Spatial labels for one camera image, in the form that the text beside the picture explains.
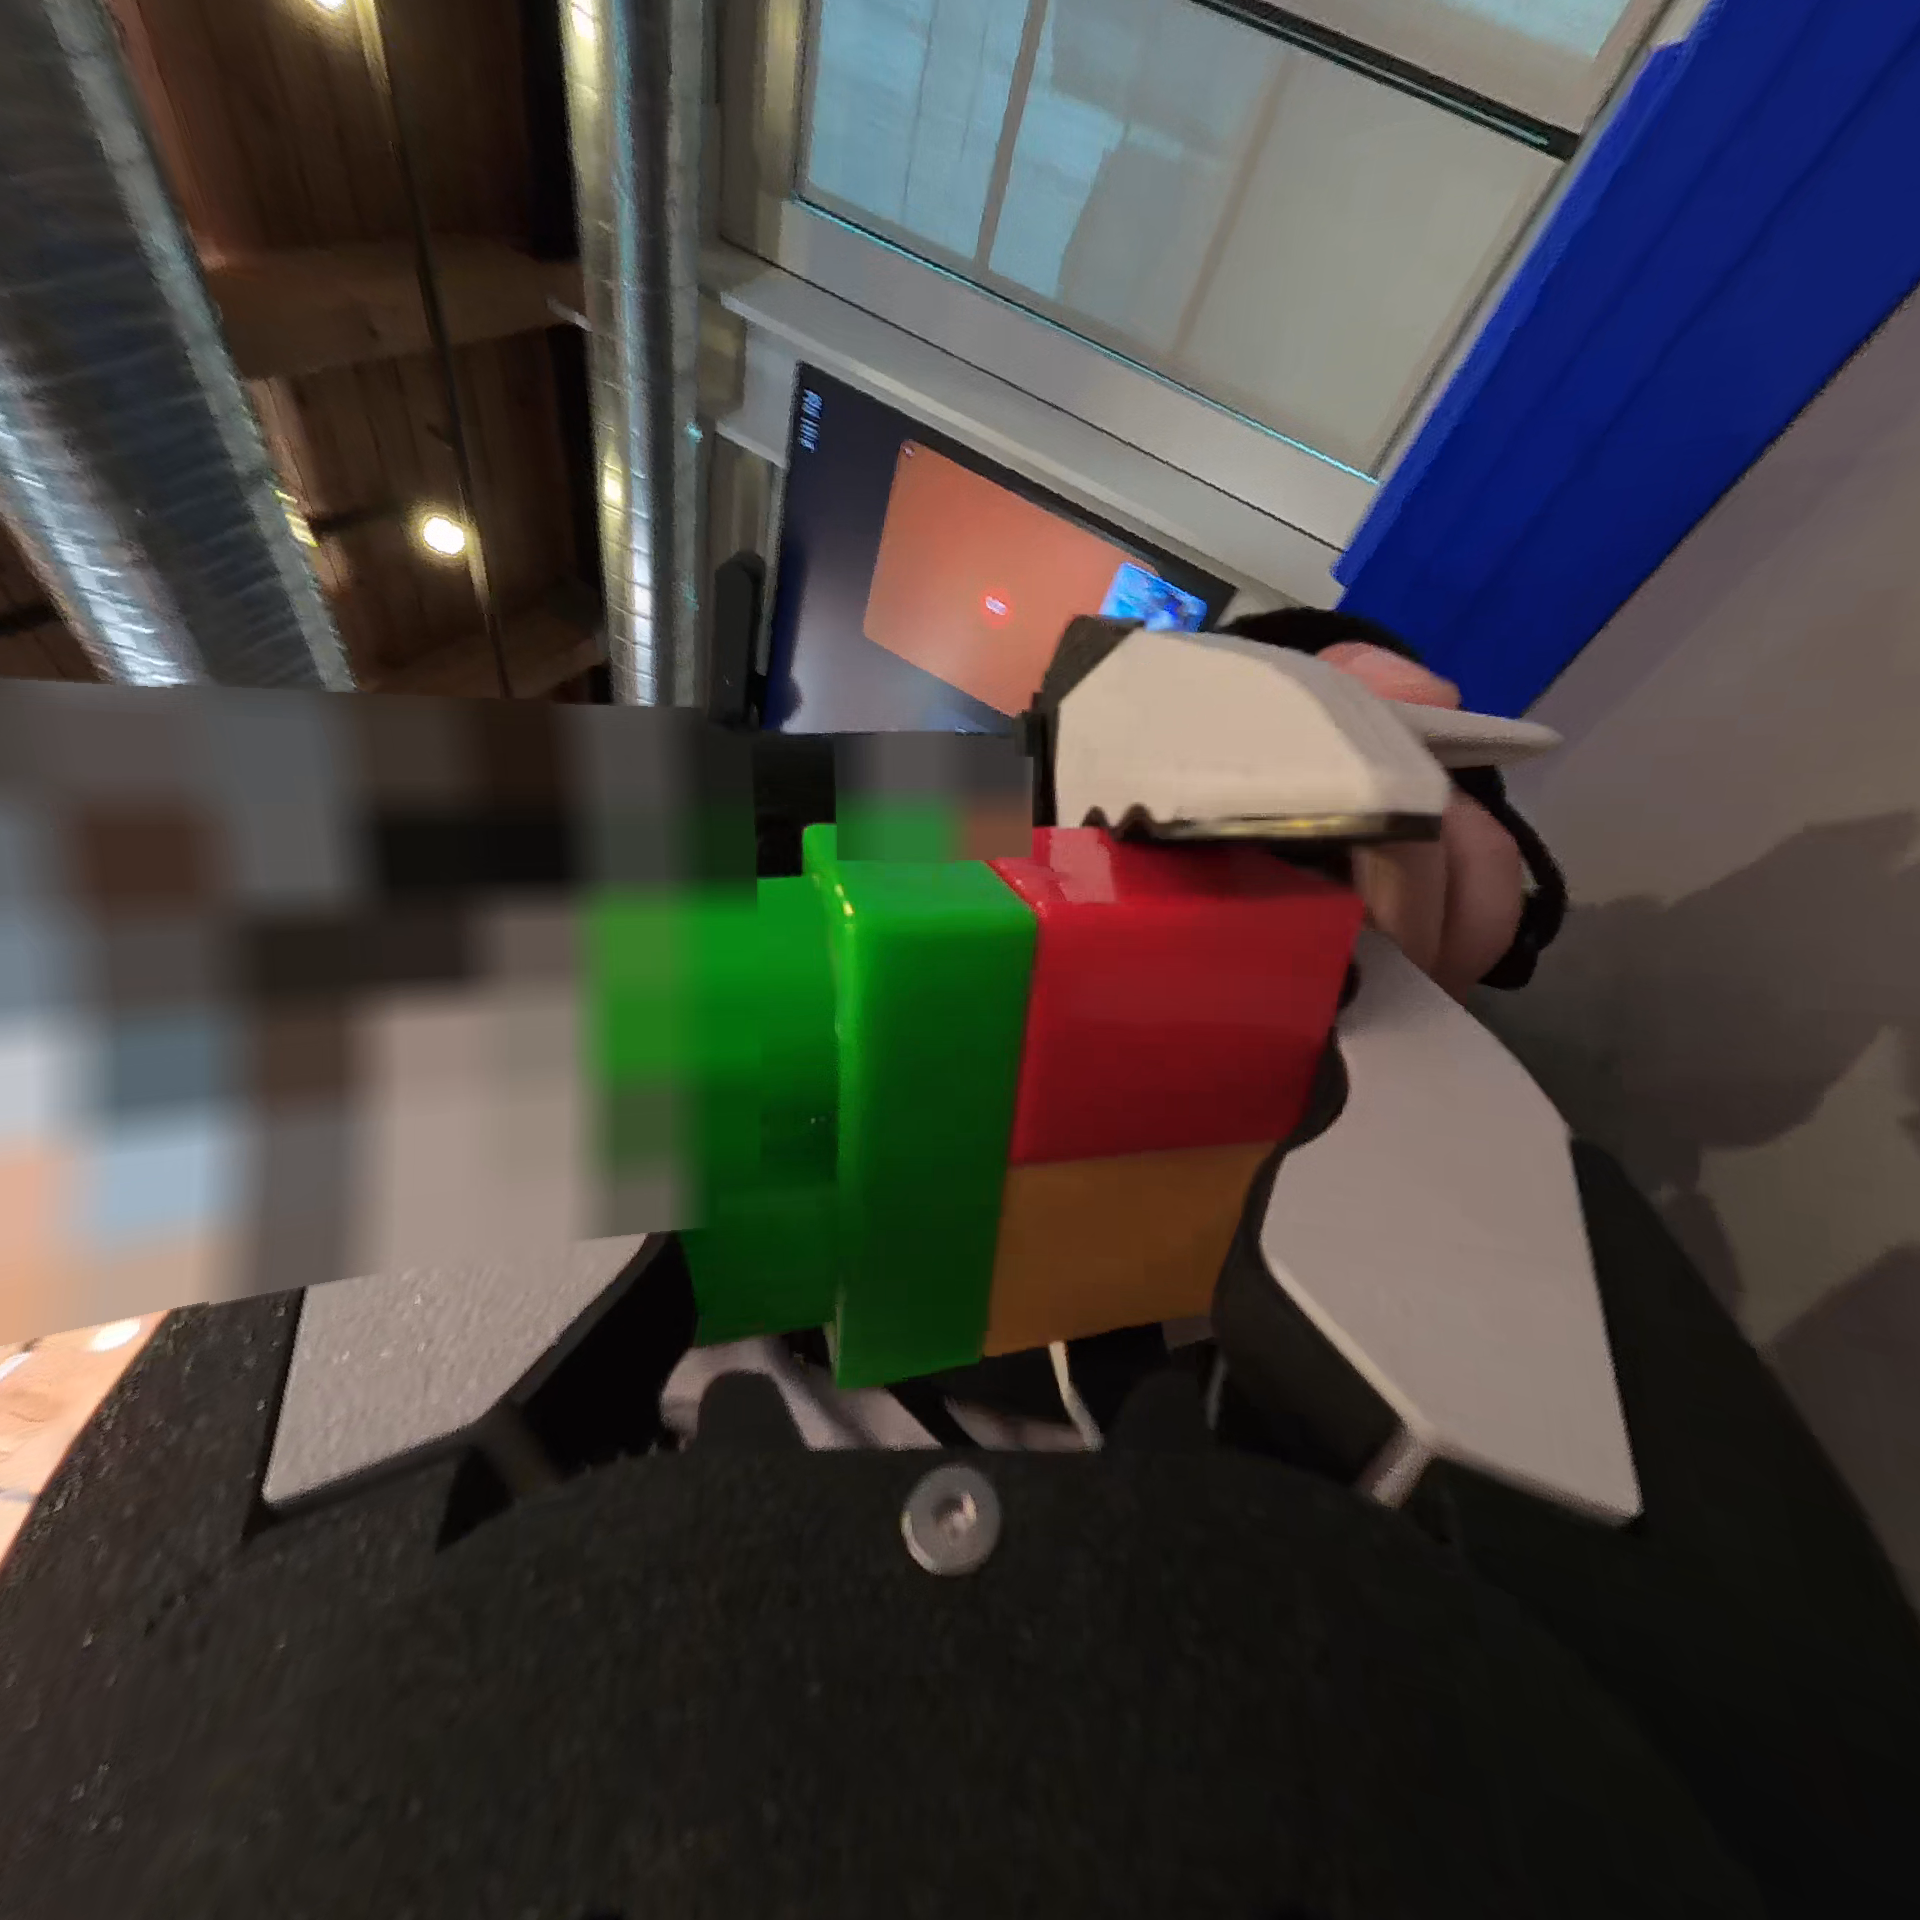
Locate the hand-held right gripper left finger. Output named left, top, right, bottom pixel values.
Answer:
left=265, top=1226, right=681, bottom=1508

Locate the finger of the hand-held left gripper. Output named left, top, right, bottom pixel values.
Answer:
left=1036, top=623, right=1566, bottom=850

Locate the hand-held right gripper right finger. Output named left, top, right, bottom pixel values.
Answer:
left=1217, top=955, right=1646, bottom=1527

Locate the red mega block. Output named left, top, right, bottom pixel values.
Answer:
left=1006, top=835, right=1368, bottom=1169

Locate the yellow mega block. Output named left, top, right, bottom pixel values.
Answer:
left=985, top=1137, right=1278, bottom=1355

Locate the green mega block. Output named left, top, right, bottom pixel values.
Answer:
left=685, top=856, right=1043, bottom=1393

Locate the blue storage bin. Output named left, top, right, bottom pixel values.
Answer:
left=1331, top=0, right=1920, bottom=722

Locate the person's left hand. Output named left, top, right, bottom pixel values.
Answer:
left=1322, top=641, right=1549, bottom=994

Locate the computer monitor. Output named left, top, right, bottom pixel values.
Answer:
left=766, top=369, right=1240, bottom=737

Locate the glass window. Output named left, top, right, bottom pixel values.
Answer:
left=707, top=0, right=1683, bottom=601

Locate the black webcam bar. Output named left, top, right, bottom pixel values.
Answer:
left=712, top=553, right=770, bottom=722

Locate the silver duct pipe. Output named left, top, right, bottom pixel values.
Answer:
left=0, top=0, right=357, bottom=694
left=556, top=0, right=729, bottom=711

